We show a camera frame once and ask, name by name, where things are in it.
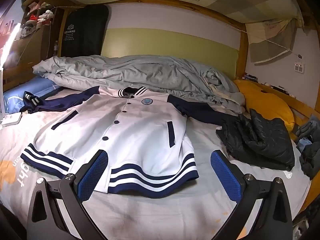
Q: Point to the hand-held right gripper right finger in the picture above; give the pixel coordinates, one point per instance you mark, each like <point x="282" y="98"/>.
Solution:
<point x="225" y="175"/>

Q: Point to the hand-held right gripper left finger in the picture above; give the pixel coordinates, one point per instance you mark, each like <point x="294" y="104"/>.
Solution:
<point x="92" y="175"/>

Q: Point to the white and navy varsity jacket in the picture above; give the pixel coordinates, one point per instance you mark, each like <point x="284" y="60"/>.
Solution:
<point x="140" y="127"/>

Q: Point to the grey-blue clothes pile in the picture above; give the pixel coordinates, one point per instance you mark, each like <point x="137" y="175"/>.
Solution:
<point x="308" y="152"/>

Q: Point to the yellow pillow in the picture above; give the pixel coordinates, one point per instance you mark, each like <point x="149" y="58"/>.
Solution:
<point x="265" y="102"/>

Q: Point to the white flat box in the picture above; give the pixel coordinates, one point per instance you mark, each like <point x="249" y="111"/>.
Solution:
<point x="11" y="120"/>

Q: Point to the blue pillow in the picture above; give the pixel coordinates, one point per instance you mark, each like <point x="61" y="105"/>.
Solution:
<point x="40" y="83"/>

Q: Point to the grey duvet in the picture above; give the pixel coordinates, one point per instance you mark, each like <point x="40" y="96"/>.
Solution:
<point x="150" y="72"/>

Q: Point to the clear plastic bottle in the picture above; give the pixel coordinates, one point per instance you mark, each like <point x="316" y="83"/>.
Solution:
<point x="56" y="48"/>

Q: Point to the black garment bag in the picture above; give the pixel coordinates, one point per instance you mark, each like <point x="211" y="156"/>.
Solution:
<point x="85" y="30"/>

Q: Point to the beige hanging cloth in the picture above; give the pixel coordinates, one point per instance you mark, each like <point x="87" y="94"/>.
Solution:
<point x="270" y="32"/>

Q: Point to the white desk lamp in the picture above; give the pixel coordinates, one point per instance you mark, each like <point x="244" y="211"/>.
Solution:
<point x="10" y="42"/>

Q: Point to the white plush toy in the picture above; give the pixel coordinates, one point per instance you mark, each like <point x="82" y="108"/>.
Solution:
<point x="45" y="15"/>

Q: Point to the white wall switch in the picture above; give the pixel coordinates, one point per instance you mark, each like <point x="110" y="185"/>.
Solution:
<point x="299" y="67"/>

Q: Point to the wooden bed frame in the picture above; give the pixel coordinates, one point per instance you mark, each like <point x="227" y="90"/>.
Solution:
<point x="242" y="45"/>

